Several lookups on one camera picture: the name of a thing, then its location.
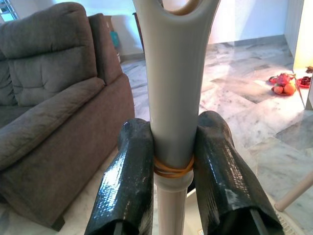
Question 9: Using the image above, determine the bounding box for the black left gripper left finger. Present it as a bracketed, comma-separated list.
[85, 118, 155, 235]

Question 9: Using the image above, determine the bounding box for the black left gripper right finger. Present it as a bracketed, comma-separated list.
[192, 110, 286, 235]

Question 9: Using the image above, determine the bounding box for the cream long handled dustpan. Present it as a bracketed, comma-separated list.
[273, 174, 313, 235]

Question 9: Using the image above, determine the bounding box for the orange rubber band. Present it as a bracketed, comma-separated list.
[153, 156, 196, 179]

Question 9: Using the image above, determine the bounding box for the grey fabric sofa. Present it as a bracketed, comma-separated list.
[0, 1, 135, 232]

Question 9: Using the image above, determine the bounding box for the red fruit plate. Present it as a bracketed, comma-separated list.
[270, 85, 298, 96]

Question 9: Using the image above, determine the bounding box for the orange fruit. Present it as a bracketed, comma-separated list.
[283, 82, 297, 95]

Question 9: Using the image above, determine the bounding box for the red tea tray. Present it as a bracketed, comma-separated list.
[296, 76, 313, 89]

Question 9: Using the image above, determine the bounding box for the teal bag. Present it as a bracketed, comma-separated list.
[110, 31, 121, 48]

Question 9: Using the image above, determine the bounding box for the dark wooden post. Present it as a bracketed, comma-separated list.
[133, 12, 145, 53]

